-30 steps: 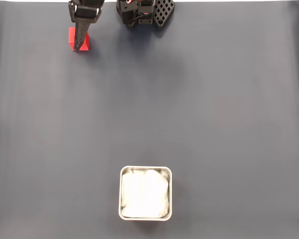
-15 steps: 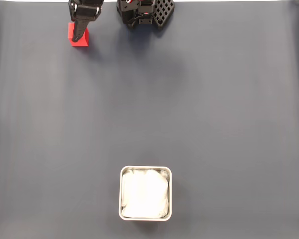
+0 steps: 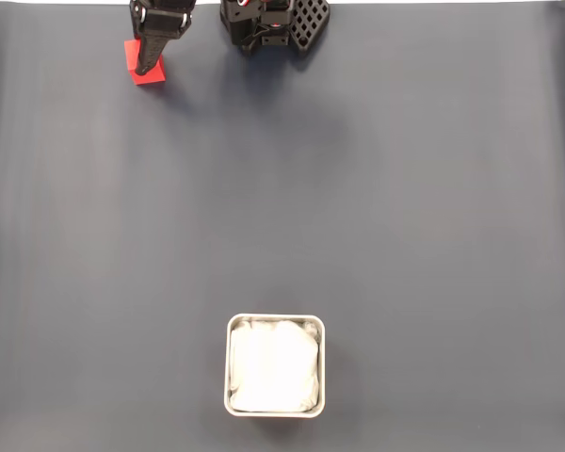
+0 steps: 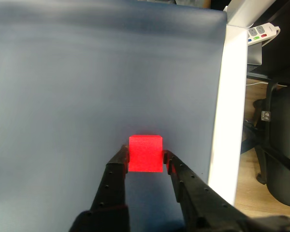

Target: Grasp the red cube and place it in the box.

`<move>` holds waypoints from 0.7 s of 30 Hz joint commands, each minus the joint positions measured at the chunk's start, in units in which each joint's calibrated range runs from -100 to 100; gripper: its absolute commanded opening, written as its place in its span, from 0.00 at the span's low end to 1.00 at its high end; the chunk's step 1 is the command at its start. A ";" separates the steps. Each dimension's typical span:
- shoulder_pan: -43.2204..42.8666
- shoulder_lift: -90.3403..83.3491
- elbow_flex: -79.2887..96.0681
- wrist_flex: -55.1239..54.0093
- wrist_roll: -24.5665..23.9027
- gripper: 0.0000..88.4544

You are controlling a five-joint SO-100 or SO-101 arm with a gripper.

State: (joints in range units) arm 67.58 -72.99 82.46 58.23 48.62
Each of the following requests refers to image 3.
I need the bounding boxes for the red cube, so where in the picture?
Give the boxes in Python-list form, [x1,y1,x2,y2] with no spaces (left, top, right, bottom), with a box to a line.
[123,39,167,87]

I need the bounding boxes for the beige square box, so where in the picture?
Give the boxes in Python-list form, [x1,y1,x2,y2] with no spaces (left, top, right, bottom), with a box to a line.
[223,314,326,419]

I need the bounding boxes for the dark blue-grey table mat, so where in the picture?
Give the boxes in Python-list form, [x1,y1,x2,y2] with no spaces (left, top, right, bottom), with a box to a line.
[0,2,565,452]

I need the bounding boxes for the white tissue paper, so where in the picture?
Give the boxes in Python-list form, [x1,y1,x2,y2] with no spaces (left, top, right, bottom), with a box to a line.
[229,319,322,414]

